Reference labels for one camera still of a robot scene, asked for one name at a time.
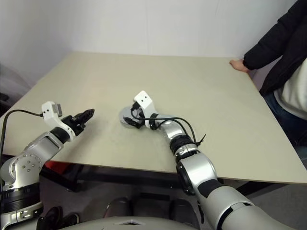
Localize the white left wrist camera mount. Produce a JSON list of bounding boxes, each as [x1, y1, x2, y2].
[[41, 101, 75, 142]]

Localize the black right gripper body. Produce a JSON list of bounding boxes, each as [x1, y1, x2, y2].
[[130, 101, 146, 129]]

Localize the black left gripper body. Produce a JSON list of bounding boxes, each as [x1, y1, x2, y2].
[[61, 115, 85, 138]]

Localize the black table frame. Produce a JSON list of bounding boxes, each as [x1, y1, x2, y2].
[[38, 161, 286, 199]]

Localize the grey robot torso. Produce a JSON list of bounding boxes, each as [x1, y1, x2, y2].
[[57, 212, 201, 230]]

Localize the dark rounded shape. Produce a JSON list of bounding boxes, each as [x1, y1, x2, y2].
[[103, 196, 131, 219], [169, 198, 201, 228]]

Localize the silver spoked motor cap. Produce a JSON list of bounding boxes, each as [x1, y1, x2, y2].
[[119, 106, 135, 123]]

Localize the black shoe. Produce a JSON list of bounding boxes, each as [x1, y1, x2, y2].
[[38, 205, 63, 230], [57, 212, 80, 228]]

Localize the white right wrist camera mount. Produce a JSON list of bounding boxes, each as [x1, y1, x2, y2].
[[133, 90, 159, 129]]

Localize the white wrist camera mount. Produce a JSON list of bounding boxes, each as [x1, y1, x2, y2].
[[41, 101, 75, 142], [133, 90, 159, 129]]

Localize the black cable tie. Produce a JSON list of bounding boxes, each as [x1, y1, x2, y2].
[[191, 134, 207, 146]]

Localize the white shirt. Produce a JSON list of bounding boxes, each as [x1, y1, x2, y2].
[[273, 63, 307, 122]]

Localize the person's bare hand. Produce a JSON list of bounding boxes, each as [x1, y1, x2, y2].
[[229, 59, 250, 73]]

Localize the red object under table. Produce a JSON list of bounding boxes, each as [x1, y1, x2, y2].
[[45, 161, 63, 173]]

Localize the blue jeans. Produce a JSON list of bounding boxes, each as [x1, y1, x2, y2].
[[263, 92, 307, 172]]

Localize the person in black jacket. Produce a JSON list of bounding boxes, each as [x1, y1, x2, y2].
[[243, 0, 307, 97]]

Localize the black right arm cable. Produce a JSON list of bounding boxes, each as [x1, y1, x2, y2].
[[130, 107, 200, 146]]

